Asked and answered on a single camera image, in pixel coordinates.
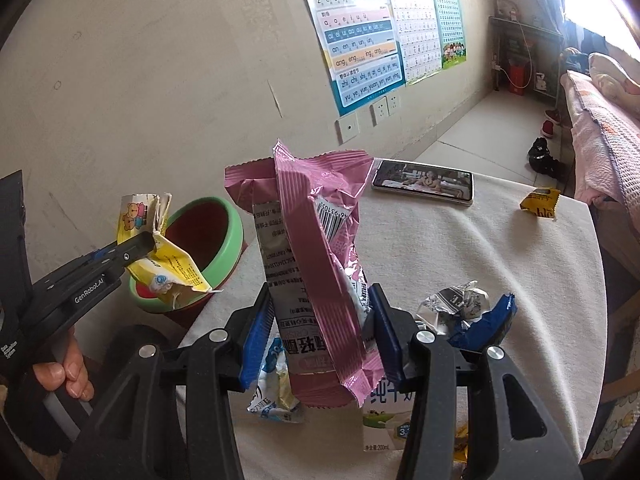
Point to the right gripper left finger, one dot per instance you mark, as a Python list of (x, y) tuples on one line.
[(167, 413)]

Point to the white wall power socket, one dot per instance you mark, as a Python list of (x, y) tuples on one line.
[(379, 111)]

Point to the person's left hand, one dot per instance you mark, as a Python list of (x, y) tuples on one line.
[(72, 373)]

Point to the blue pinyin wall poster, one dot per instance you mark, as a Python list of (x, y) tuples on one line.
[(360, 44)]

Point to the green red trash bin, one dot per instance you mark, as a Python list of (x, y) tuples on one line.
[(210, 230)]

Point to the pink snack bag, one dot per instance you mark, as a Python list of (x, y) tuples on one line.
[(306, 217)]

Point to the yellow patterned quilt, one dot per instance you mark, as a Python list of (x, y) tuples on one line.
[(614, 83)]

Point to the small white wall socket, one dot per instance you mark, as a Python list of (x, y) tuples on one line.
[(393, 103)]

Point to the smartphone with lit screen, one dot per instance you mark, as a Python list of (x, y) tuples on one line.
[(423, 180)]

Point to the green chart wall poster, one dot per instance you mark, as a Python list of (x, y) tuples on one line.
[(451, 32)]

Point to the dark metal shelf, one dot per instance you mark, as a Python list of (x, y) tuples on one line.
[(513, 41)]

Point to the red bucket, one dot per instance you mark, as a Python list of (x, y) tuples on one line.
[(518, 74)]

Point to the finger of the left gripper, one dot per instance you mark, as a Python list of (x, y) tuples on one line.
[(132, 248)]

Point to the white towel table cover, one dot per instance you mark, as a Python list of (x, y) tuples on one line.
[(414, 247)]

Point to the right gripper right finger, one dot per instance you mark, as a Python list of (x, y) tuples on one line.
[(511, 433)]

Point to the black shoe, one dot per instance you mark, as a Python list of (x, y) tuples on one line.
[(541, 160)]

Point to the blue white crumpled wrapper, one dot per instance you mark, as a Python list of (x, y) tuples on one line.
[(273, 397)]

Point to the white chart wall poster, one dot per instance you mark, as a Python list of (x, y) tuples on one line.
[(418, 34)]

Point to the silver foil wrapper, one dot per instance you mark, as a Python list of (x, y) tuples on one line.
[(454, 308)]

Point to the bed with pink sheet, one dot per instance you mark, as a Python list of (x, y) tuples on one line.
[(606, 146)]

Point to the dark blue wrapper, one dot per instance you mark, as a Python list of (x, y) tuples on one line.
[(489, 330)]

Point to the red shoe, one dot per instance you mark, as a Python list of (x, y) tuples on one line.
[(551, 123)]

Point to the wooden chair with cushion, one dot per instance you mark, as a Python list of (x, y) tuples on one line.
[(614, 450)]

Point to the yellow cartoon milk carton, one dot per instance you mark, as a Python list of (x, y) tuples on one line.
[(167, 271)]

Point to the small yellow snack wrapper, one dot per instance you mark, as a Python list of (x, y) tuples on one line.
[(541, 202)]

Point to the blue white milk carton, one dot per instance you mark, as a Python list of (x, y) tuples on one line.
[(386, 417)]

